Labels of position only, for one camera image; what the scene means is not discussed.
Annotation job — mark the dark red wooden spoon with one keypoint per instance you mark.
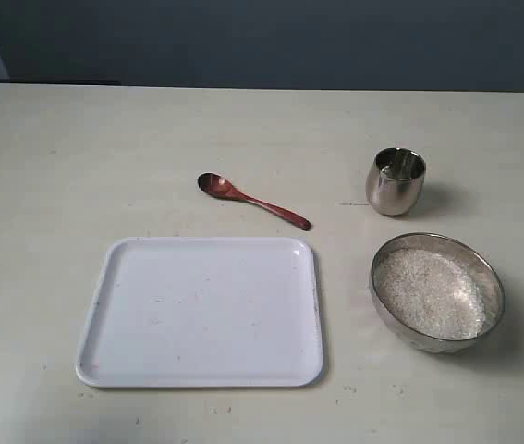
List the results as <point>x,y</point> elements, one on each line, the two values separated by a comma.
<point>220,188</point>

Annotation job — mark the small steel cup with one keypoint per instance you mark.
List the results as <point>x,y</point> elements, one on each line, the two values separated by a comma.
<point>395,181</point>

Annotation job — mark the white rice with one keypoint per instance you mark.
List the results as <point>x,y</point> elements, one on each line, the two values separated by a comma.
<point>430,293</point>

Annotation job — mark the steel bowl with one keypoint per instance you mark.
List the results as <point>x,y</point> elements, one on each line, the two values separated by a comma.
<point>486,279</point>

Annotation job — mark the white plastic tray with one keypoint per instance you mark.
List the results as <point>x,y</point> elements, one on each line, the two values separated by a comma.
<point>198,313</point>

